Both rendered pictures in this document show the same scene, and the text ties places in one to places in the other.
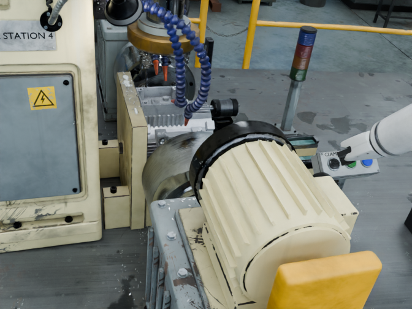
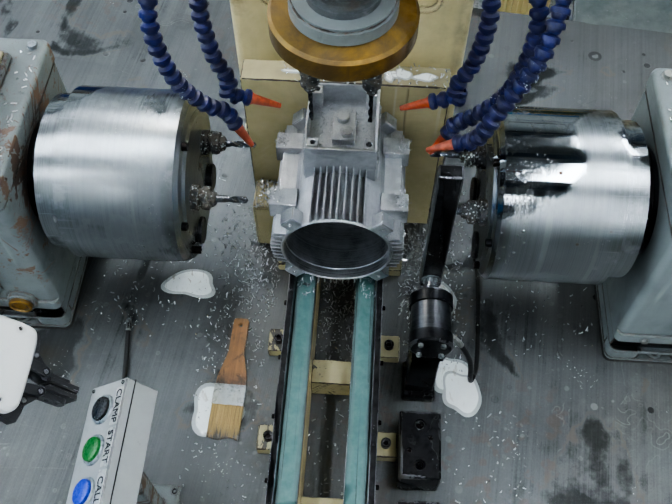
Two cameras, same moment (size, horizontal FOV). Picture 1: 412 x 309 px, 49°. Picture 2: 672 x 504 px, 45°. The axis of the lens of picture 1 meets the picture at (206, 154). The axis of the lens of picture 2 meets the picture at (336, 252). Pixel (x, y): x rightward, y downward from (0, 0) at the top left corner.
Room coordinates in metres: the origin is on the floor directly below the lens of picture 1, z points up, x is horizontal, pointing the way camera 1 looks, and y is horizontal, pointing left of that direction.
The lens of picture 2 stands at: (1.39, -0.54, 1.99)
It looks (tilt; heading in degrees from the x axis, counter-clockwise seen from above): 58 degrees down; 114
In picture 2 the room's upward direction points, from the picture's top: straight up
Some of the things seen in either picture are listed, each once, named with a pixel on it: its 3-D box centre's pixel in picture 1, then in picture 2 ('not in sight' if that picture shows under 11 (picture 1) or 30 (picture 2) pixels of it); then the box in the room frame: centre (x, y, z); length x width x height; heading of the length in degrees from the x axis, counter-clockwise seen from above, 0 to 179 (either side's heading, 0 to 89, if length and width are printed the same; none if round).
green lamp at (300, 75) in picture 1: (298, 72); not in sight; (1.58, -0.30, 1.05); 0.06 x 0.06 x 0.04
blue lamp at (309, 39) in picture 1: (306, 37); not in sight; (1.58, -0.30, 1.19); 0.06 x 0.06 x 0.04
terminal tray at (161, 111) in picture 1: (160, 106); (342, 132); (1.10, 0.14, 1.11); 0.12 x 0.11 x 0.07; 110
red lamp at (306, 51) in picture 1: (304, 48); not in sight; (1.58, -0.30, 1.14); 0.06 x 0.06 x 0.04
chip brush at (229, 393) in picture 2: not in sight; (232, 376); (1.03, -0.15, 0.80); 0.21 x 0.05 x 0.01; 109
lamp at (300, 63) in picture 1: (301, 60); not in sight; (1.58, -0.30, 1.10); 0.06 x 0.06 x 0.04
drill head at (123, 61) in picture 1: (151, 75); (569, 196); (1.42, 0.22, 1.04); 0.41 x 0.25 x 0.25; 20
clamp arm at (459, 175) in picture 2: (205, 78); (439, 232); (1.28, 0.03, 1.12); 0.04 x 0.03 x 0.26; 110
